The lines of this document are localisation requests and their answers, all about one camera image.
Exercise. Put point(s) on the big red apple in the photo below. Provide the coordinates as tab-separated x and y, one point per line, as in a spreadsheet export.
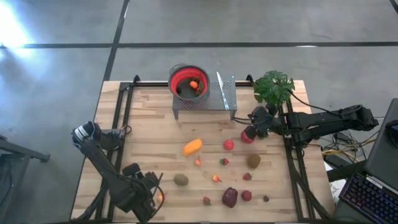
245	138

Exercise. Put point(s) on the small orange yellow peach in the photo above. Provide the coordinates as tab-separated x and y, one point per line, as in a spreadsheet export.
194	84
160	198
197	162
215	178

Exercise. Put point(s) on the black backlit keyboard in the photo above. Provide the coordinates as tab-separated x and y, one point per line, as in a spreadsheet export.
370	199

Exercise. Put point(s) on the black power adapter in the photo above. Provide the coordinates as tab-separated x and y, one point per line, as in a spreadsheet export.
343	137

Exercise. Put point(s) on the green potted plant white pot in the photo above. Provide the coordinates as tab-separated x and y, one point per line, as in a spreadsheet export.
273	88

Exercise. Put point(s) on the small dark round fruit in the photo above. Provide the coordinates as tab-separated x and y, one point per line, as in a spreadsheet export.
266	198

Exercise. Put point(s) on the dark red bell pepper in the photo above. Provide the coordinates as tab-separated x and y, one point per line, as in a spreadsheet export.
229	197

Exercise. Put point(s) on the grey laptop lid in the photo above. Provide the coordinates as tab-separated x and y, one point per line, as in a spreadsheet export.
382	155

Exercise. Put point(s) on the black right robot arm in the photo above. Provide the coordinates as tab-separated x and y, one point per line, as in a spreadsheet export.
323	123

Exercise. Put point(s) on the small round red fruit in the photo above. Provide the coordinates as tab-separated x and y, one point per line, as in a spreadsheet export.
246	195

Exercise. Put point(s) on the black aluminium table frame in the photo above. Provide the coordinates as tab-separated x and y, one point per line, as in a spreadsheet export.
149	84

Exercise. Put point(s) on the white paper sheet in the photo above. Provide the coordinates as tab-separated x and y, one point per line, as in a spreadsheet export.
335	189

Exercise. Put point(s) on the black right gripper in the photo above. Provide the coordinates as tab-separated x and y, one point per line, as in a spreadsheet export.
265	119

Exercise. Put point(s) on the red collapsible bowl grey rim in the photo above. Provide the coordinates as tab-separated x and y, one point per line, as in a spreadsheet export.
183	76

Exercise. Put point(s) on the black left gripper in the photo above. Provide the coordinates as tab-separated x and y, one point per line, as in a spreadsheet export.
146	191

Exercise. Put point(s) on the red strawberry green leaves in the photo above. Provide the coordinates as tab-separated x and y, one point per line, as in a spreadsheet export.
224	161
200	90
206	201
247	176

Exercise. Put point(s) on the brown kiwi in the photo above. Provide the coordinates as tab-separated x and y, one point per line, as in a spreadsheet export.
254	161
181	180

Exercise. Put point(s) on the yellow orange mango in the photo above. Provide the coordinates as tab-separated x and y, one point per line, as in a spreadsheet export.
192	147

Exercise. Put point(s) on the grey perforated metal stand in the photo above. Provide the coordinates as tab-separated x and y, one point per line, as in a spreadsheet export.
214	99

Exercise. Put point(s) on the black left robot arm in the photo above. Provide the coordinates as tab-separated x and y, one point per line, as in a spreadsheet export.
102	161

